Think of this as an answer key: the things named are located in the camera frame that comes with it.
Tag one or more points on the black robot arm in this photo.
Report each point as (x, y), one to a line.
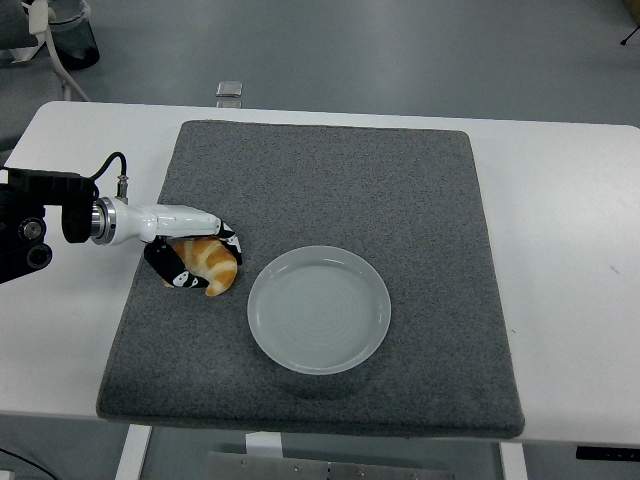
(30, 220)

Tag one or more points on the black table control panel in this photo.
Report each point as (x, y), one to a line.
(607, 452)

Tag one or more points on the white table bracket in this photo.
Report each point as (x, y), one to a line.
(264, 445)

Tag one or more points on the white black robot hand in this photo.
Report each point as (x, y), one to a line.
(165, 222)

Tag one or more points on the silver floor socket box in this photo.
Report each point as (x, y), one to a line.
(230, 88)

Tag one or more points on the golden croissant bread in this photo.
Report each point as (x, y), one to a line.
(212, 262)

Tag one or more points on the grey felt mat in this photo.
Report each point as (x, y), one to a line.
(325, 180)

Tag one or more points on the black trash bin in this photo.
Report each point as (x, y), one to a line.
(75, 35)

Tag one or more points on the white table leg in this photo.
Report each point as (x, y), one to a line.
(512, 462)
(132, 452)

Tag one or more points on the black tripod leg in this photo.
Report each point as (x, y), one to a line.
(630, 36)

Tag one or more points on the pale grey round plate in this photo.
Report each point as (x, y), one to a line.
(320, 310)

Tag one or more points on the white frame chair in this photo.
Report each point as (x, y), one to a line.
(50, 40)

